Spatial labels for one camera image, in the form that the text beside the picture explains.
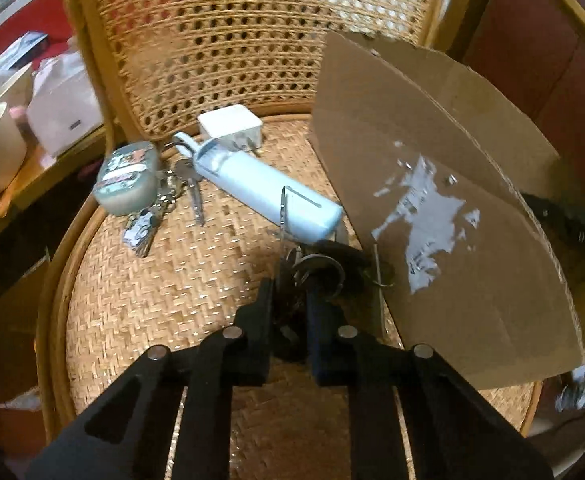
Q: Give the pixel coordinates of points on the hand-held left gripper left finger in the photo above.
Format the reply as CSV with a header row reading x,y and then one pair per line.
x,y
255,340

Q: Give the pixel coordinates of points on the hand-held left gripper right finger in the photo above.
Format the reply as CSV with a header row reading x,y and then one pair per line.
x,y
322,340

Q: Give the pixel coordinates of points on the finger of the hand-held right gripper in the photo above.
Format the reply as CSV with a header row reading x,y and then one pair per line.
x,y
562,225

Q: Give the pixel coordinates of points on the key bunch with black fob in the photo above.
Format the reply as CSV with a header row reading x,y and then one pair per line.
x,y
317,262

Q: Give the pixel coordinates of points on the cardboard box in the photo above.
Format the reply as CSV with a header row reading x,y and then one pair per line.
x,y
447,285

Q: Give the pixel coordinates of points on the light blue bottle with loop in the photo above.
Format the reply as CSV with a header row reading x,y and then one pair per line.
x,y
262,185

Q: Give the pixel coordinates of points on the cartoon key fob with keys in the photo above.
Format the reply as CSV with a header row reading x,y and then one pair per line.
x,y
125,180

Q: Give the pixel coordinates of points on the white plug charger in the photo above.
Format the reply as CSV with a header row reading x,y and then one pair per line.
x,y
227,122

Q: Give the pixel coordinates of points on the rattan armchair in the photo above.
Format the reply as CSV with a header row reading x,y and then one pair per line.
x,y
172,285

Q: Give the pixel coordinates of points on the dark red wooden door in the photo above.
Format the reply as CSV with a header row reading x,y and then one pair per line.
x,y
522,35

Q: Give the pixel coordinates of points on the open brown carton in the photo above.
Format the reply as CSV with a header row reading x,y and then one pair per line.
x,y
7,350

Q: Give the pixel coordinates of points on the wooden side table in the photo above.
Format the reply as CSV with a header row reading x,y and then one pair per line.
x,y
37,170

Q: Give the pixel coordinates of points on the pale pink tissue box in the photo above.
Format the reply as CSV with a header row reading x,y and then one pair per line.
x,y
62,110

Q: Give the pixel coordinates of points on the large cream cup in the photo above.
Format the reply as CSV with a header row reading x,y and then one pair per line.
x,y
7,87

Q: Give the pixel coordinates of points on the red cloth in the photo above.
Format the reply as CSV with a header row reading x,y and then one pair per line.
x,y
47,10

